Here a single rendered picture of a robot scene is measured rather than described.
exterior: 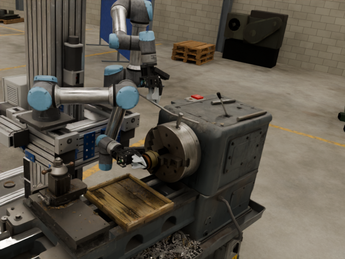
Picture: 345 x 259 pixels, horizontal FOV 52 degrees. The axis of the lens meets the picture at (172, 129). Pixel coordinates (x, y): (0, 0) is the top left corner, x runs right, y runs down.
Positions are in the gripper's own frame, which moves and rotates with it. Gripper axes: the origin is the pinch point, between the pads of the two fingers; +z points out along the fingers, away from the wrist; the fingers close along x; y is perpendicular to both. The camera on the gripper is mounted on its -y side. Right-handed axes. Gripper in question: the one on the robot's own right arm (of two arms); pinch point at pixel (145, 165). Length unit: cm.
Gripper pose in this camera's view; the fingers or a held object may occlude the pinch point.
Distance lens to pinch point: 175.4
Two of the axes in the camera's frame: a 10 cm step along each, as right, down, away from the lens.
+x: 1.2, -9.2, -3.8
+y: -7.0, 1.9, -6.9
